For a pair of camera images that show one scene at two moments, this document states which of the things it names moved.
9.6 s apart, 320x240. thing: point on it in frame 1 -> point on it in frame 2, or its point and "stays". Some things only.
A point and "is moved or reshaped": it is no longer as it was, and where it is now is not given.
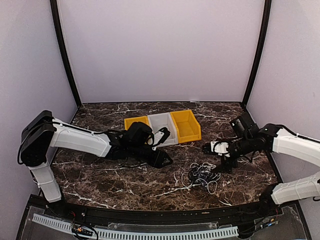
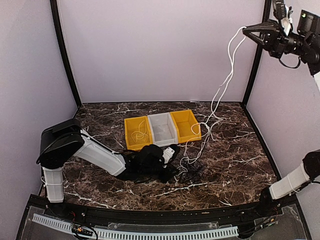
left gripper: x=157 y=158 -> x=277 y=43
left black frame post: x=59 y=38 stays
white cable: x=207 y=183 -> x=236 y=41
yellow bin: x=188 y=127 stays
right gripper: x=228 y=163 -> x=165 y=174
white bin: x=159 y=120 stays
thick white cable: x=181 y=177 is moved or reshaped
